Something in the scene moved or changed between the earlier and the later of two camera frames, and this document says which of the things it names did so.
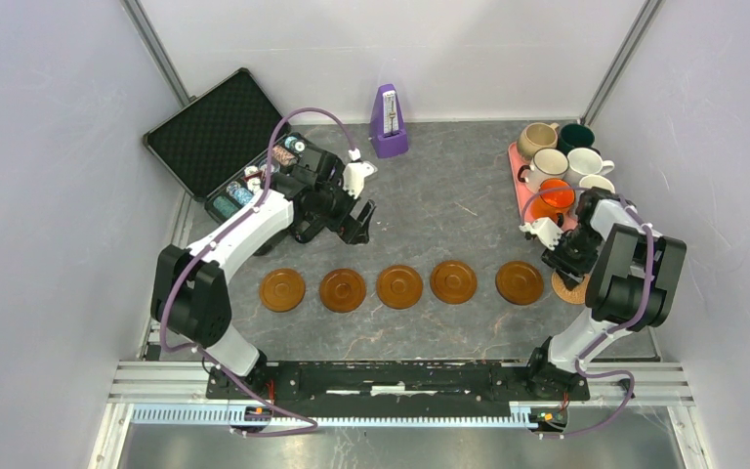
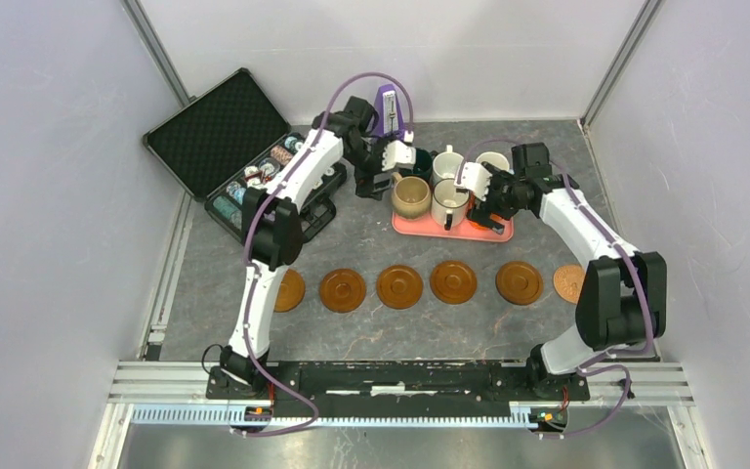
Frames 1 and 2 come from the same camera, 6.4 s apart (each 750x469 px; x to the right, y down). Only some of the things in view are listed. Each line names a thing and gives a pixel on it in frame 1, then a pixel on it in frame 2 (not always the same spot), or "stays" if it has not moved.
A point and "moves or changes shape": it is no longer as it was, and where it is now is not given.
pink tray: x=566 y=220 moves or changes shape
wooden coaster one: x=282 y=290 stays
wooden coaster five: x=520 y=282 stays
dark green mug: x=574 y=136 -> x=423 y=164
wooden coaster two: x=399 y=286 stays
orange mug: x=550 y=203 moves or changes shape
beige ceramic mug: x=534 y=137 -> x=410 y=196
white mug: x=583 y=161 -> x=446 y=164
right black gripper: x=569 y=272 -> x=481 y=210
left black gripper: x=355 y=231 -> x=364 y=186
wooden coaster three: x=343 y=290 stays
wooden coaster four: x=453 y=281 stays
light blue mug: x=596 y=180 -> x=495 y=159
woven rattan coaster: x=576 y=295 stays
